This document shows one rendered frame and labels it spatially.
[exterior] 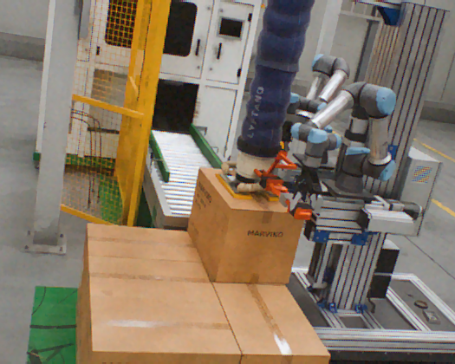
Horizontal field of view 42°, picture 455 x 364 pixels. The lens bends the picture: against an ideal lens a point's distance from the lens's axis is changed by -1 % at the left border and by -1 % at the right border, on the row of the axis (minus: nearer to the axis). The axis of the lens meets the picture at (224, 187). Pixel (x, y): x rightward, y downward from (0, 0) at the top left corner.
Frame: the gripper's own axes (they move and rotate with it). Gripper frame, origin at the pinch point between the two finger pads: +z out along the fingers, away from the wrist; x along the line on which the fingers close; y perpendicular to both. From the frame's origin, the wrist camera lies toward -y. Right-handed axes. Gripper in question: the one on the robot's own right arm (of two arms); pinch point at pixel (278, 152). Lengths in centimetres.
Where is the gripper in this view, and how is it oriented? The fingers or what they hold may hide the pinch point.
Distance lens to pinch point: 347.0
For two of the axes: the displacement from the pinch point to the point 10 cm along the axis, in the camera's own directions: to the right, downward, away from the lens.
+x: 9.4, 0.7, 3.4
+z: -1.9, 9.3, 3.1
